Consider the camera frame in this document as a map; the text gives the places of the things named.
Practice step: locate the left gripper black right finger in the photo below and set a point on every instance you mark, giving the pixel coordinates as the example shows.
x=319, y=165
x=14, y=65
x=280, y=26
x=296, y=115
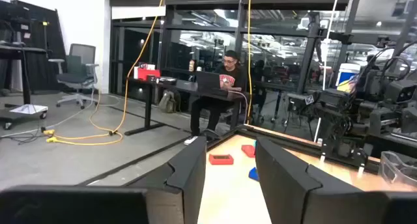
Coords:
x=293, y=191

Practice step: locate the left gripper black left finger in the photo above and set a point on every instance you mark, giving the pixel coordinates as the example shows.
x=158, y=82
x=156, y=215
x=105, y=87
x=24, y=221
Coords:
x=182, y=185

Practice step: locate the dark blue digital clock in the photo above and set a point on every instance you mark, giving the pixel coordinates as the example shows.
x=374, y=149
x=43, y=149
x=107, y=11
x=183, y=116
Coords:
x=253, y=174

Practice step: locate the red digital clock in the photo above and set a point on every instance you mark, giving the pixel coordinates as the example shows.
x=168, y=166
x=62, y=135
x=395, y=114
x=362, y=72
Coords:
x=249, y=151
x=221, y=159

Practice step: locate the clear plastic tray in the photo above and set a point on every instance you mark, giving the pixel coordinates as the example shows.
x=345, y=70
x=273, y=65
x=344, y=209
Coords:
x=397, y=168

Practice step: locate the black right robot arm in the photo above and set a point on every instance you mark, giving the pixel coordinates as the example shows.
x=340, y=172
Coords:
x=345, y=126

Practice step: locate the grey office chair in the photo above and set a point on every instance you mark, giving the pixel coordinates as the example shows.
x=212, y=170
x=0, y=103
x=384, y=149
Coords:
x=76, y=74

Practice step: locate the white and blue bucket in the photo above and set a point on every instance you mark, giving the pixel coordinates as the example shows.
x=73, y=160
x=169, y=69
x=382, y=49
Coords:
x=347, y=75

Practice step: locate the olive backpack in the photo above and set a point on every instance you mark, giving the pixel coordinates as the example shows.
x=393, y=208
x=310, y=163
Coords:
x=169, y=101

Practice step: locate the dark open laptop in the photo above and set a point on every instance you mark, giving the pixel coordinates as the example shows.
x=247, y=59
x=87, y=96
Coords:
x=208, y=80

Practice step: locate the person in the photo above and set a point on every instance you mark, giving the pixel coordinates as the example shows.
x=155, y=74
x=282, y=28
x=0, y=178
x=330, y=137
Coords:
x=228, y=79

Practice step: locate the red box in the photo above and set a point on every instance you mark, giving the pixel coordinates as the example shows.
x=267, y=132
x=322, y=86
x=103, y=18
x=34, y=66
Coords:
x=148, y=74

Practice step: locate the small brown bottle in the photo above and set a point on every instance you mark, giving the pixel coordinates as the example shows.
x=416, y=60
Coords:
x=191, y=65

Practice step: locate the black curtain panel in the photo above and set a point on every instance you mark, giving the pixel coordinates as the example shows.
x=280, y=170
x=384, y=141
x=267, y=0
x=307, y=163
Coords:
x=49, y=54

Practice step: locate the black wheeled standing desk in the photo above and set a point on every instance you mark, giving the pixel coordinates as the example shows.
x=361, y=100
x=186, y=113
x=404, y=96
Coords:
x=24, y=74

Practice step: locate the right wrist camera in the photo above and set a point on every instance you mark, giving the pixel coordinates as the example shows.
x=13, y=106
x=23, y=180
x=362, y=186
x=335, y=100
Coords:
x=404, y=92

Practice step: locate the black aluminium table frame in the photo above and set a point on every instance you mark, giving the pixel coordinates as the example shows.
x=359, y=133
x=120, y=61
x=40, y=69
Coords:
x=283, y=141

